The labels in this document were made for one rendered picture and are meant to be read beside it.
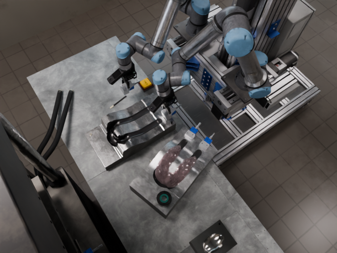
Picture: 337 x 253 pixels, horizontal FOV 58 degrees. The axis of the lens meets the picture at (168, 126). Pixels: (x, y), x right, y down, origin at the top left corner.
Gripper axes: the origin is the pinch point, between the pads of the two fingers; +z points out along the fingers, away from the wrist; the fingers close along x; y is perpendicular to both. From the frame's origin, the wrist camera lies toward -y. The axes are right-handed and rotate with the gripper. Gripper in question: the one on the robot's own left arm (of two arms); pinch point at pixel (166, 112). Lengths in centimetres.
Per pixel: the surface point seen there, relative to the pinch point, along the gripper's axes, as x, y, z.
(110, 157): -3.1, -42.8, 2.4
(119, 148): -2.5, -35.6, -0.3
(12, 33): 206, -62, 44
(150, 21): 160, 69, 83
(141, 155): -8.5, -27.1, 11.5
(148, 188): -32.3, -34.3, 2.6
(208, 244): -72, -25, 16
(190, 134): -17.4, 4.5, 8.9
